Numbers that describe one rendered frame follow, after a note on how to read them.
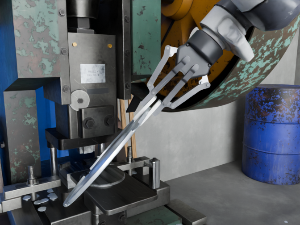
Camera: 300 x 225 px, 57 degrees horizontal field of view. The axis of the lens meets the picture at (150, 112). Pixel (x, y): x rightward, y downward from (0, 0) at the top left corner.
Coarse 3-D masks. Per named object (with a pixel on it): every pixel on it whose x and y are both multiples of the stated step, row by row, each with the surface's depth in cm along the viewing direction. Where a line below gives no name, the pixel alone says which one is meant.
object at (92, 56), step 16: (80, 32) 76; (80, 48) 73; (96, 48) 75; (112, 48) 78; (80, 64) 73; (96, 64) 76; (112, 64) 78; (80, 80) 74; (96, 80) 76; (112, 80) 79; (80, 96) 73; (96, 96) 77; (112, 96) 80; (64, 112) 76; (80, 112) 72; (96, 112) 74; (112, 112) 77; (64, 128) 77; (80, 128) 73; (96, 128) 75; (112, 128) 78
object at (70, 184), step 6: (72, 162) 88; (78, 162) 88; (84, 162) 90; (90, 162) 88; (66, 168) 83; (72, 168) 83; (78, 168) 83; (84, 168) 83; (60, 174) 85; (66, 174) 80; (66, 180) 81; (66, 186) 81; (72, 186) 81
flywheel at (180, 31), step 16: (176, 0) 94; (192, 0) 92; (208, 0) 86; (176, 16) 96; (192, 16) 93; (176, 32) 101; (224, 64) 79; (160, 80) 106; (176, 80) 98; (192, 80) 91; (208, 80) 85; (176, 96) 99
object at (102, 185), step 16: (80, 176) 76; (112, 176) 76; (128, 176) 77; (96, 192) 68; (112, 192) 68; (128, 192) 68; (144, 192) 68; (96, 208) 71; (112, 208) 60; (128, 208) 62; (96, 224) 72; (112, 224) 75
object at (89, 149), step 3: (81, 147) 84; (84, 147) 84; (87, 147) 84; (90, 147) 85; (93, 147) 86; (78, 150) 85; (81, 150) 84; (84, 150) 84; (87, 150) 84; (90, 150) 85; (93, 150) 86; (81, 153) 84; (84, 153) 84
